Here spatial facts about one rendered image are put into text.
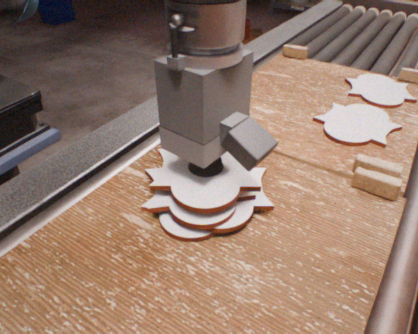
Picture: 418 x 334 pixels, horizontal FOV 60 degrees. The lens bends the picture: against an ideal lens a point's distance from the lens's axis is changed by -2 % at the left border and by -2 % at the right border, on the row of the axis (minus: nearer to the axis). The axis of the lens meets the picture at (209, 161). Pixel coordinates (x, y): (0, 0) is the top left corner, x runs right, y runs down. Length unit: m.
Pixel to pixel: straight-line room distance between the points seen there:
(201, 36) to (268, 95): 0.41
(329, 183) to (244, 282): 0.20
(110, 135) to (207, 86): 0.34
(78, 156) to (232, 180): 0.28
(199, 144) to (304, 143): 0.26
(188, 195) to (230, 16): 0.19
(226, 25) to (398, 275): 0.31
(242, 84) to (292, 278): 0.21
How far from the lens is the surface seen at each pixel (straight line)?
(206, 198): 0.40
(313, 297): 0.38
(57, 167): 0.60
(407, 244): 0.49
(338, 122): 0.64
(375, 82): 0.83
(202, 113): 0.35
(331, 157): 0.57
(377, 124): 0.66
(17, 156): 0.75
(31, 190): 0.57
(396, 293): 0.44
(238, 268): 0.39
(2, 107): 0.73
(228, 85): 0.37
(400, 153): 0.62
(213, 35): 0.33
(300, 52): 0.92
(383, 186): 0.50
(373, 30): 1.33
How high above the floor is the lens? 1.24
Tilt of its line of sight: 36 degrees down
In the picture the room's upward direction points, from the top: straight up
